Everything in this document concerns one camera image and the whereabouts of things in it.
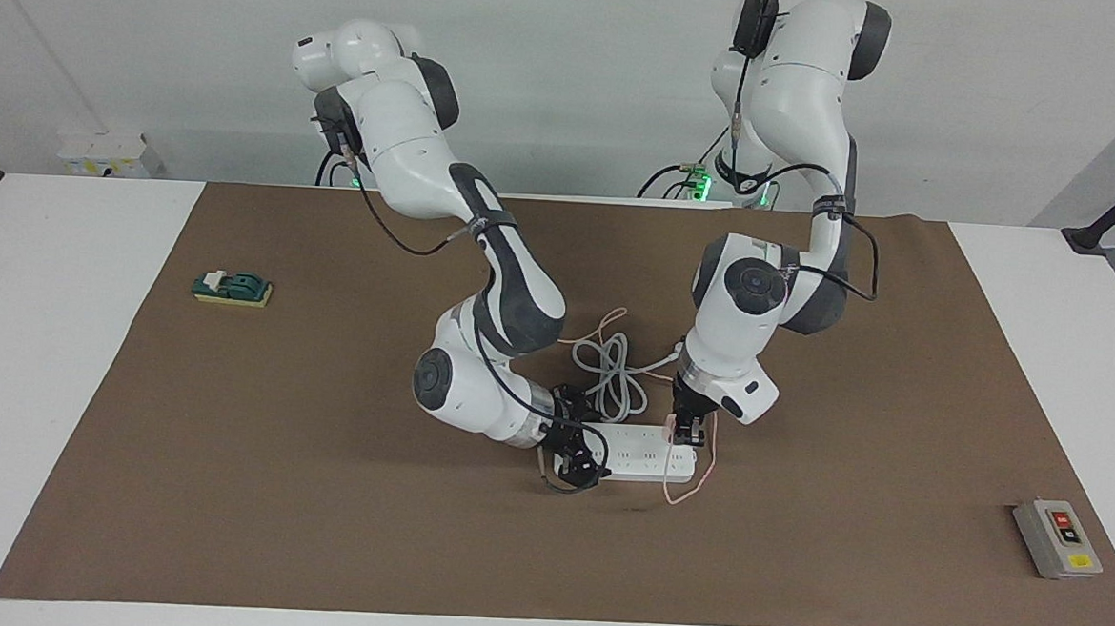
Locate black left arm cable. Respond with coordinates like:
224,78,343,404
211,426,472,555
711,0,895,304

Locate white box yellow labels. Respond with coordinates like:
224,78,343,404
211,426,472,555
56,130,169,181

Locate green knife switch yellow base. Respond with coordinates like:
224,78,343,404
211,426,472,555
191,268,274,310

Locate grey on-off switch box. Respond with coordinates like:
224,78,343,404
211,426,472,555
1009,497,1107,583

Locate white power strip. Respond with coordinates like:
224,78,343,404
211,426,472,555
568,420,700,485

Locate white power cord with plug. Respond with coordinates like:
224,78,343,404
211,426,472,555
568,331,686,427

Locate brown table mat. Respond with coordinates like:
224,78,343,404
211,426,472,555
0,168,1115,626

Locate pink charging cable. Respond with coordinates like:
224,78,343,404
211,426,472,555
548,304,730,509

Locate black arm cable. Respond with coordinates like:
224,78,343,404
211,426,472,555
711,0,895,304
296,114,630,496

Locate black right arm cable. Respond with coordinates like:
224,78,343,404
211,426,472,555
296,114,630,496

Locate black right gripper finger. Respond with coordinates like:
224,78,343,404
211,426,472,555
557,385,600,423
557,450,605,483

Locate black base cable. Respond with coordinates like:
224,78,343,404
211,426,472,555
635,122,732,204
314,146,357,189

